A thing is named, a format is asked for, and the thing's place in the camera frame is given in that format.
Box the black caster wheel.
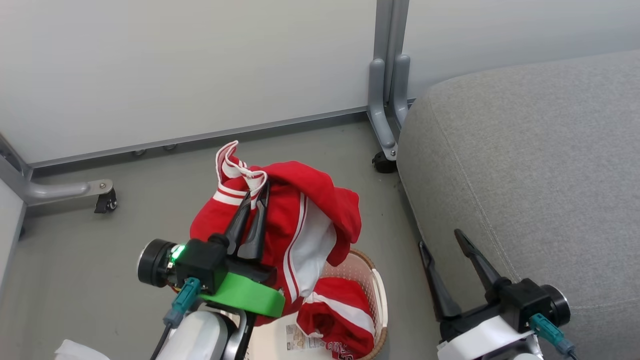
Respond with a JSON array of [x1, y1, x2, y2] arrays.
[[372, 151, 399, 174], [94, 188, 119, 214]]

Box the black white-banded right gripper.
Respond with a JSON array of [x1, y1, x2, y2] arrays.
[[419, 229, 572, 360]]

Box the grey metal partition leg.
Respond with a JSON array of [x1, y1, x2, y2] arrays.
[[0, 134, 115, 207]]

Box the red white-striped sports garment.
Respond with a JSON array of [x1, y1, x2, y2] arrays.
[[190, 141, 376, 360]]

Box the cream perforated brown-rimmed laundry basket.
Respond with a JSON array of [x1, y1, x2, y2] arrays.
[[245, 248, 388, 360]]

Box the grey metal double partition post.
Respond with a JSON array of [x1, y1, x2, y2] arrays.
[[367, 0, 412, 162]]

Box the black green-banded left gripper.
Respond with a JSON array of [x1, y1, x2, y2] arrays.
[[137, 182, 286, 319]]

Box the arm teal-plug black cable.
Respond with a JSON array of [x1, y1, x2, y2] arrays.
[[149, 278, 202, 360], [529, 313, 578, 360]]

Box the left arm teal-plug black cable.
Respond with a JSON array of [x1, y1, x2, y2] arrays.
[[149, 278, 202, 360]]

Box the right arm teal-plug black cable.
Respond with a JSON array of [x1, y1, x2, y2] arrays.
[[529, 313, 578, 360]]

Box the grey fabric sofa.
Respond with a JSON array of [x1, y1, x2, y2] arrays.
[[396, 50, 640, 360]]

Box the paper label sticker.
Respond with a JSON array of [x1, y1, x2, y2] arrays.
[[286, 324, 327, 351]]

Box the grey metal partition rail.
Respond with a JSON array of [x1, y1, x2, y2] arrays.
[[29, 106, 372, 170]]

